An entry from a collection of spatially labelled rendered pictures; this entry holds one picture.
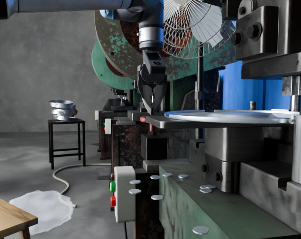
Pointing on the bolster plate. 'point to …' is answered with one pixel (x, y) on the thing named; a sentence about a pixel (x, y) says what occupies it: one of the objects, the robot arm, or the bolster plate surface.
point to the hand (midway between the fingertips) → (152, 110)
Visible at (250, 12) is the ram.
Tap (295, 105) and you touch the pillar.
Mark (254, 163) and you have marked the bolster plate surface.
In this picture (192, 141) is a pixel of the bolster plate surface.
